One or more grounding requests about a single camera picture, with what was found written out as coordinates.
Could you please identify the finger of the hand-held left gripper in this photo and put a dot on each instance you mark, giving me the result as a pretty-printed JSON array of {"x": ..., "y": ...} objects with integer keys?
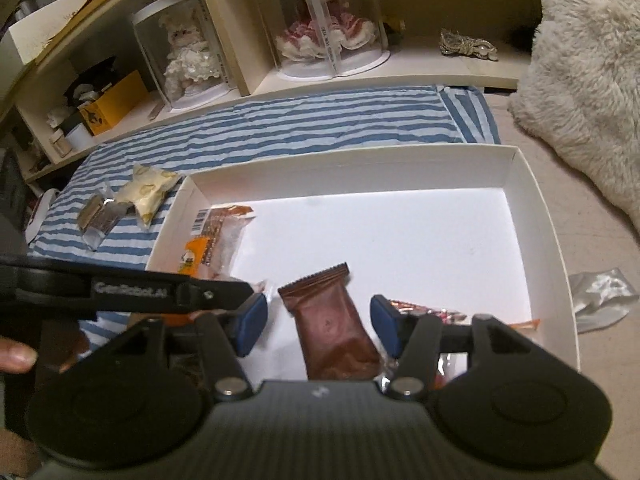
[{"x": 150, "y": 290}]

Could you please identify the pale yellow snack packet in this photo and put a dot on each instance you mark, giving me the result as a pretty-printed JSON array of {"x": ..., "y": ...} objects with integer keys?
[{"x": 145, "y": 192}]

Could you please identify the cream wooden shelf unit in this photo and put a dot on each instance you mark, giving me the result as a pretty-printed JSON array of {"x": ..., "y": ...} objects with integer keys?
[{"x": 425, "y": 62}]

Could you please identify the black bag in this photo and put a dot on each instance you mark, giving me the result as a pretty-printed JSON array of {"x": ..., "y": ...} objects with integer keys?
[{"x": 97, "y": 77}]

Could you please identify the crumpled silver wrapper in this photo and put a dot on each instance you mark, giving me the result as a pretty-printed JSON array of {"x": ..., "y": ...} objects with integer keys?
[{"x": 600, "y": 295}]

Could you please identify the red doll in clear case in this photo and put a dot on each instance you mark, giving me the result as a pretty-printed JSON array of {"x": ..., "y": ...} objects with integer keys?
[{"x": 320, "y": 25}]

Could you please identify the long orange snack packet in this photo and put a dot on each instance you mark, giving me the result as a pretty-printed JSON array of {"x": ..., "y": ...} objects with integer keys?
[{"x": 212, "y": 245}]

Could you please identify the white fluffy rug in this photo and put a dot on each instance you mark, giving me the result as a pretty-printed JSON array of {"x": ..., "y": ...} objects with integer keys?
[{"x": 585, "y": 85}]

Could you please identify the clear biscuit packet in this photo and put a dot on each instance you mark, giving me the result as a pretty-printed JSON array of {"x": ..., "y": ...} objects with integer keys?
[{"x": 440, "y": 312}]

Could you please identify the white paper roll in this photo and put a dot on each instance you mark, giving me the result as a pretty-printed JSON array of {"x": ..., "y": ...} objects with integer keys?
[{"x": 77, "y": 137}]

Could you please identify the white crumpled tissue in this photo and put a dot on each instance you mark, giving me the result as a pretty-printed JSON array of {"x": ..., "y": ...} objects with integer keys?
[{"x": 56, "y": 116}]

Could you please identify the person's left hand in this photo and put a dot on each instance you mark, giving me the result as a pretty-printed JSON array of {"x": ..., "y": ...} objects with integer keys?
[{"x": 17, "y": 355}]

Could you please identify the white carton with brown flap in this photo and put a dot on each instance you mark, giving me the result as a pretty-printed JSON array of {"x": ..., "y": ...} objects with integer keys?
[{"x": 35, "y": 35}]

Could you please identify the small beaded ornament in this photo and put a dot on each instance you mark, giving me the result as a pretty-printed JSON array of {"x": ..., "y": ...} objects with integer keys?
[{"x": 465, "y": 44}]

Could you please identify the yellow storage box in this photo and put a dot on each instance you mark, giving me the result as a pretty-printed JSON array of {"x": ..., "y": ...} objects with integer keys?
[{"x": 117, "y": 102}]

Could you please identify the silver foil snack packet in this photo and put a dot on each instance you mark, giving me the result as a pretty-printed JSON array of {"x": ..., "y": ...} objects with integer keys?
[{"x": 102, "y": 220}]

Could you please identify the dark brown snack packet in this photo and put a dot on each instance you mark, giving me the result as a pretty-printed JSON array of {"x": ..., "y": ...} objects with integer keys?
[{"x": 330, "y": 330}]

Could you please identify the small clear jar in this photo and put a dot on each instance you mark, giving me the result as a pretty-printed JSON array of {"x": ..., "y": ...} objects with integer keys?
[{"x": 61, "y": 146}]

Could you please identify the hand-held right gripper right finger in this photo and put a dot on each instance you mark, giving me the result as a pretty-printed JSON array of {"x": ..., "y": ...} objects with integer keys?
[{"x": 385, "y": 325}]

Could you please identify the white cardboard box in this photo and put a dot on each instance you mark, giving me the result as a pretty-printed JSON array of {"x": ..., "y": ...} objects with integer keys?
[{"x": 400, "y": 230}]

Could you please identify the white doll in clear case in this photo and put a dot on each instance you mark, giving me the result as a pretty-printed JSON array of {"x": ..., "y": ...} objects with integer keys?
[{"x": 187, "y": 55}]

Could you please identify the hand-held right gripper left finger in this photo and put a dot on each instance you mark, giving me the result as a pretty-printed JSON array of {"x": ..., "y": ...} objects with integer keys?
[{"x": 250, "y": 325}]

